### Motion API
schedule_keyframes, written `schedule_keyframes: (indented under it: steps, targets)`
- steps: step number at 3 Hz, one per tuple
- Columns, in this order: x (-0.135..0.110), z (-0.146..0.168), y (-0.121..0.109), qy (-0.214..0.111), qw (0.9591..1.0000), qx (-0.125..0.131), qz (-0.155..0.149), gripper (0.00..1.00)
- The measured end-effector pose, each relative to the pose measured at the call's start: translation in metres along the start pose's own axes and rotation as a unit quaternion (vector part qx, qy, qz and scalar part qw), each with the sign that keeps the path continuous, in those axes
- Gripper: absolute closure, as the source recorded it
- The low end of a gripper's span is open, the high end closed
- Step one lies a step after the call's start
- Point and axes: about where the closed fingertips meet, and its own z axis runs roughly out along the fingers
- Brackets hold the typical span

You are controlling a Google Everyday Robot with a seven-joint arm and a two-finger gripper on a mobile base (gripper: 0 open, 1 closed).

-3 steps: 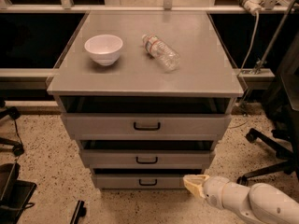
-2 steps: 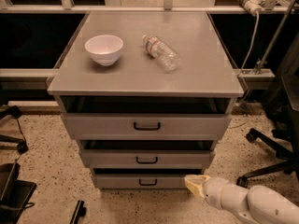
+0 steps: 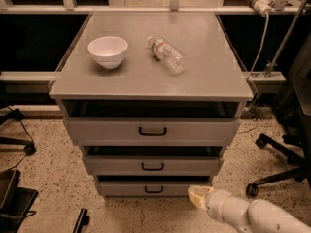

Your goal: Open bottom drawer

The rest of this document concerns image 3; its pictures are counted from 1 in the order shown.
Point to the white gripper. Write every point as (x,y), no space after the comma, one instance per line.
(216,202)

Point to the grey bottom drawer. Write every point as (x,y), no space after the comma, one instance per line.
(144,189)

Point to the grey drawer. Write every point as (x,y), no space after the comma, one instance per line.
(151,132)
(113,165)
(144,189)

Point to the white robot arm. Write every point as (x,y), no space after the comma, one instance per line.
(257,216)

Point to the grey drawer cabinet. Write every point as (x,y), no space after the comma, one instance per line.
(211,87)

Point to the grey middle drawer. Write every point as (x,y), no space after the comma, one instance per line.
(113,165)

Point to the grey top drawer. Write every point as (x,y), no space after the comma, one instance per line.
(151,132)

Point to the clear plastic water bottle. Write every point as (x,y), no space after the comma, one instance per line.
(172,58)

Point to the white bowl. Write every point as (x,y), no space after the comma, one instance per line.
(108,51)

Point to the black bin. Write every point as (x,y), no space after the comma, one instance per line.
(15,202)

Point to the black office chair left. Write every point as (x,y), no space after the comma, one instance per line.
(17,134)

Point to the white power strip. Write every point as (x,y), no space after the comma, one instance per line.
(263,7)

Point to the black floor bracket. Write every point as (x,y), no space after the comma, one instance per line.
(82,220)

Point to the metal frame rail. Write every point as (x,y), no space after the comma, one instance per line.
(28,82)

